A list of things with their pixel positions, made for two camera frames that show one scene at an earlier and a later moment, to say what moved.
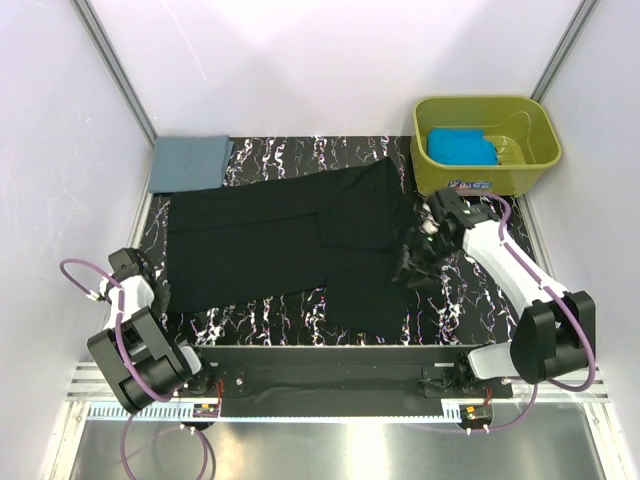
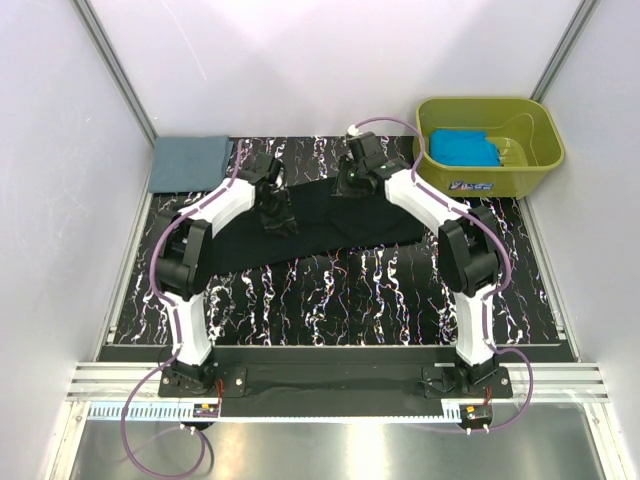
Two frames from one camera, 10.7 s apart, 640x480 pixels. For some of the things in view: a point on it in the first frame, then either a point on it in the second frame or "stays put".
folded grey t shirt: x=183 y=163 stays put
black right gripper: x=417 y=253 -> x=347 y=181
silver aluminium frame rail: x=91 y=385 stays put
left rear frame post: x=90 y=21 stays put
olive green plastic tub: x=491 y=143 stays put
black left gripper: x=163 y=293 -> x=273 y=198
